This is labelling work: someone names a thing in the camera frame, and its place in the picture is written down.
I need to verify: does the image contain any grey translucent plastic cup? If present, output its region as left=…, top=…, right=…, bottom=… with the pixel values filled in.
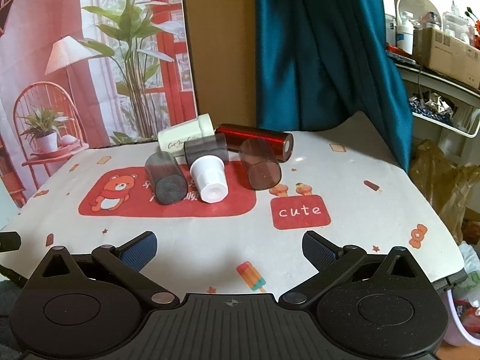
left=145, top=151, right=188, bottom=206

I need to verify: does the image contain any brown translucent plastic cup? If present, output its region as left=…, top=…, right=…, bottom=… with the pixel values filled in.
left=239, top=138, right=281, bottom=190

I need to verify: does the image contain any white plastic cup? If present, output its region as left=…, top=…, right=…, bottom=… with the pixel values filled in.
left=190, top=155, right=229, bottom=204

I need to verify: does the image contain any dark grey translucent cup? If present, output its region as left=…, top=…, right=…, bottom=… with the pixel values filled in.
left=184, top=133, right=230, bottom=167

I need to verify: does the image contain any red room scene backdrop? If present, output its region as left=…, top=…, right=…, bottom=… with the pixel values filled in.
left=1, top=0, right=198, bottom=206

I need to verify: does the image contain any bear print tablecloth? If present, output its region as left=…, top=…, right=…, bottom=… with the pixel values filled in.
left=1, top=113, right=464, bottom=296

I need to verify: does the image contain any cream lidded tumbler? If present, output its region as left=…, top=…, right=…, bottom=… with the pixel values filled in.
left=157, top=114, right=215, bottom=156

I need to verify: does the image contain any yellow plastic bag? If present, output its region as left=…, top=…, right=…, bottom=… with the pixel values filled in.
left=408, top=140, right=479, bottom=244

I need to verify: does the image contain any shiny red cylindrical bottle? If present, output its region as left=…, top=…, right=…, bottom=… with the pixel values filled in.
left=214, top=123, right=296, bottom=164

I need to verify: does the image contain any teal curtain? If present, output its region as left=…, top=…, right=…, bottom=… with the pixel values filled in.
left=256, top=0, right=413, bottom=169

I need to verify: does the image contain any cardboard box on shelf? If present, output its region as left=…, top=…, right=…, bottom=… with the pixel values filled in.
left=412, top=28, right=480, bottom=89

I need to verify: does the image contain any white wire shelf rack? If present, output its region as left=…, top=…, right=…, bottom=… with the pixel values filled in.
left=396, top=63, right=479, bottom=138

